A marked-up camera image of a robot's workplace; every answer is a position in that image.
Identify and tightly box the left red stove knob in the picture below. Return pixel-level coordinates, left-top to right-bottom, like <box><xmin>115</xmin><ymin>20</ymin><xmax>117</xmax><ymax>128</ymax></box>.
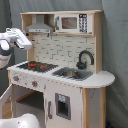
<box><xmin>13</xmin><ymin>76</ymin><xmax>19</xmax><ymax>81</ymax></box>

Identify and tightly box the black toy faucet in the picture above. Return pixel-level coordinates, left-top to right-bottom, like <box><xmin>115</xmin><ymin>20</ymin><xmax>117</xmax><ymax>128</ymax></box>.
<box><xmin>76</xmin><ymin>50</ymin><xmax>94</xmax><ymax>70</ymax></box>

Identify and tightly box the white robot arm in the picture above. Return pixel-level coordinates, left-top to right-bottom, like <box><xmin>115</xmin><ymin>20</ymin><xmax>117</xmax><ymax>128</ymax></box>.
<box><xmin>0</xmin><ymin>28</ymin><xmax>40</xmax><ymax>128</ymax></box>

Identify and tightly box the white dishwasher cabinet door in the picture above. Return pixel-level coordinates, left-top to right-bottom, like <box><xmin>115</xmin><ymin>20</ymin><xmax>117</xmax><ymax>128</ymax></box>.
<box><xmin>44</xmin><ymin>81</ymin><xmax>82</xmax><ymax>128</ymax></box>

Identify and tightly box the white toy oven door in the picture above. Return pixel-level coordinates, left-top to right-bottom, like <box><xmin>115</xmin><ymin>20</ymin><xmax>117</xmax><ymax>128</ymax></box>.
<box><xmin>0</xmin><ymin>85</ymin><xmax>13</xmax><ymax>115</ymax></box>

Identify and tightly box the silver toy sink basin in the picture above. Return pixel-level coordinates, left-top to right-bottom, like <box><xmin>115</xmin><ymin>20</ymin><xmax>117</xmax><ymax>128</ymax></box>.
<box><xmin>53</xmin><ymin>67</ymin><xmax>92</xmax><ymax>81</ymax></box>

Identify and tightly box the black toy stovetop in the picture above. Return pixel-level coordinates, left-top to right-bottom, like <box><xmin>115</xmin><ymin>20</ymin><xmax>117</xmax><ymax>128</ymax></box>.
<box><xmin>20</xmin><ymin>61</ymin><xmax>56</xmax><ymax>72</ymax></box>

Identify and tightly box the right red stove knob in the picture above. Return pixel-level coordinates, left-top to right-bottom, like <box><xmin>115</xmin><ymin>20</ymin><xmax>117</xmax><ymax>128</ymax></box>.
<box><xmin>32</xmin><ymin>81</ymin><xmax>38</xmax><ymax>87</ymax></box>

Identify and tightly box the grey backdrop curtain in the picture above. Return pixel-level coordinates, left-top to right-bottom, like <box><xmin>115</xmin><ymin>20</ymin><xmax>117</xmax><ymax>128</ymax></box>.
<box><xmin>0</xmin><ymin>0</ymin><xmax>128</xmax><ymax>128</ymax></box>

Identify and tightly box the grey toy range hood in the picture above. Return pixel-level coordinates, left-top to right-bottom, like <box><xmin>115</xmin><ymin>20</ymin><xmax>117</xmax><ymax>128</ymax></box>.
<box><xmin>25</xmin><ymin>15</ymin><xmax>54</xmax><ymax>34</ymax></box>

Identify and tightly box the red stove knob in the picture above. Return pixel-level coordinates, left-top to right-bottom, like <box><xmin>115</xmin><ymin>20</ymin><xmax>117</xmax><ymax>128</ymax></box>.
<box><xmin>13</xmin><ymin>76</ymin><xmax>19</xmax><ymax>81</ymax></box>
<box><xmin>32</xmin><ymin>81</ymin><xmax>38</xmax><ymax>87</ymax></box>

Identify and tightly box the white wooden toy kitchen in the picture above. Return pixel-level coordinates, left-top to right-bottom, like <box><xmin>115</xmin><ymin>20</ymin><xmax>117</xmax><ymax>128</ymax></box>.
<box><xmin>6</xmin><ymin>9</ymin><xmax>116</xmax><ymax>128</ymax></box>

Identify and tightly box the white toy microwave door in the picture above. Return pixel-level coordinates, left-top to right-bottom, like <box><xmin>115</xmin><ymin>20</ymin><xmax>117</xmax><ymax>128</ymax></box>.
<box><xmin>55</xmin><ymin>14</ymin><xmax>92</xmax><ymax>33</ymax></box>

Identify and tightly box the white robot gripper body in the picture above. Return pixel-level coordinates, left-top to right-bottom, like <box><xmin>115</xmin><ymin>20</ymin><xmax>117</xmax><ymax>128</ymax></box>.
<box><xmin>6</xmin><ymin>28</ymin><xmax>32</xmax><ymax>50</ymax></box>

